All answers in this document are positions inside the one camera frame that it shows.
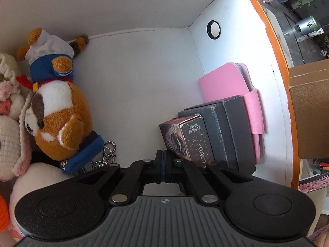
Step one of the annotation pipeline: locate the metal key ring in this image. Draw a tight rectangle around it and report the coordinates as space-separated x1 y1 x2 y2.
93 141 117 170

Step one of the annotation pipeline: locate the pink notebook with strap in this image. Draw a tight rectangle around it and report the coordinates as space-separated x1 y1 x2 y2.
198 62 266 164

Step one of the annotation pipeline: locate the orange crochet persimmon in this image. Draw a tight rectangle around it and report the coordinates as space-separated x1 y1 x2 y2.
0 194 11 232

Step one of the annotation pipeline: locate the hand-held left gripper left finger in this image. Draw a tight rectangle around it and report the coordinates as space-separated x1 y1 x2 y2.
73 150 163 206

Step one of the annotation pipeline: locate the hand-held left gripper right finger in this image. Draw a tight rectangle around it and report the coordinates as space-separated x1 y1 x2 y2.
162 150 254 205

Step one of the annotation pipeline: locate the brown cardboard box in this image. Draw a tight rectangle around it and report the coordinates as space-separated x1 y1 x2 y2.
288 59 329 159

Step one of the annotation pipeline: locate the brown dog plush sailor outfit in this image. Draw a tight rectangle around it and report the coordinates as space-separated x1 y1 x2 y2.
17 28 104 173

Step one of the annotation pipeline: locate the purple card box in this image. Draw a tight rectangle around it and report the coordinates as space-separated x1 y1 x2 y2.
159 116 215 168

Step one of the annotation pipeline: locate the pink patterned packet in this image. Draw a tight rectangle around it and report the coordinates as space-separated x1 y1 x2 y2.
299 175 329 193

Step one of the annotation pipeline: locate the person's right forearm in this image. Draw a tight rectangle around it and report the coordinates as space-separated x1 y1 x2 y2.
307 224 329 247

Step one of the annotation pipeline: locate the silver metal can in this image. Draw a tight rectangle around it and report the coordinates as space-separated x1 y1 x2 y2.
293 15 322 38

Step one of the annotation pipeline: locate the dark grey box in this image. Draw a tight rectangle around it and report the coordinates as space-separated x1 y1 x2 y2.
177 95 257 178

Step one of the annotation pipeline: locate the white crochet bear with flowers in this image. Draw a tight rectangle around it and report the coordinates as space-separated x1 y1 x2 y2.
0 53 34 183

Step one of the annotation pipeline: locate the white bin with orange rim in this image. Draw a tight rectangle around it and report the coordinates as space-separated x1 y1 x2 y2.
0 0 301 193

